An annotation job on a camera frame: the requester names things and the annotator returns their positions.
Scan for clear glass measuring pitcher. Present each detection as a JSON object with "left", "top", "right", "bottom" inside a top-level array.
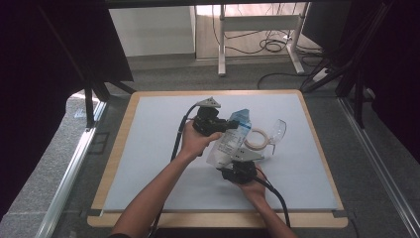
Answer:
[{"left": 243, "top": 118, "right": 288, "bottom": 156}]

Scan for person's right hand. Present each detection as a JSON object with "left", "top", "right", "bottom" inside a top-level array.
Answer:
[{"left": 235, "top": 176, "right": 267, "bottom": 206}]

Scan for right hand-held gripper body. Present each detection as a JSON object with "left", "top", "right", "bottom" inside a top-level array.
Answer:
[{"left": 220, "top": 147, "right": 265, "bottom": 185}]

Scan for aluminium floor rail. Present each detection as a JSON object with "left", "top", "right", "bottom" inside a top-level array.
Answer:
[
  {"left": 34, "top": 100, "right": 109, "bottom": 238},
  {"left": 339, "top": 97, "right": 420, "bottom": 238}
]

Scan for light grey table mat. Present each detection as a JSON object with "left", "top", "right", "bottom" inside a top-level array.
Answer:
[{"left": 102, "top": 93, "right": 339, "bottom": 213}]

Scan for white and blue pouch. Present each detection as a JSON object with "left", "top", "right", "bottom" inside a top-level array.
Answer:
[{"left": 206, "top": 108, "right": 253, "bottom": 170}]

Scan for black metal stand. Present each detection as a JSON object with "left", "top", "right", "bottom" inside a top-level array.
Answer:
[
  {"left": 81, "top": 78, "right": 137, "bottom": 130},
  {"left": 299, "top": 0, "right": 397, "bottom": 130}
]

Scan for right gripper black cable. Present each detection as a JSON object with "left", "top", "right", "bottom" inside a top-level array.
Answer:
[{"left": 252, "top": 166, "right": 292, "bottom": 229}]

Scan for dark curtain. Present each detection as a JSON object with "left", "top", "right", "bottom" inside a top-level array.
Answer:
[
  {"left": 343, "top": 0, "right": 420, "bottom": 164},
  {"left": 0, "top": 0, "right": 135, "bottom": 220}
]

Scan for white metal desk frame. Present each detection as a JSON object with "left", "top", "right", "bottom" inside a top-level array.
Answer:
[{"left": 217, "top": 3, "right": 310, "bottom": 77}]

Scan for person's left hand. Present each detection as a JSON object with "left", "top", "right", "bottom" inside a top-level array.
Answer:
[{"left": 180, "top": 120, "right": 223, "bottom": 162}]

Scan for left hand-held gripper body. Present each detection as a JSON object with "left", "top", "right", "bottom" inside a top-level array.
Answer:
[{"left": 192, "top": 96, "right": 229, "bottom": 138}]

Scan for black floor cables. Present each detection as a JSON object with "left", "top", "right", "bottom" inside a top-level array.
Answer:
[{"left": 211, "top": 3, "right": 326, "bottom": 91}]

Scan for white power strip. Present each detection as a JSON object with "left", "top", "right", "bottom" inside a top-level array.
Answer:
[{"left": 311, "top": 67, "right": 330, "bottom": 83}]

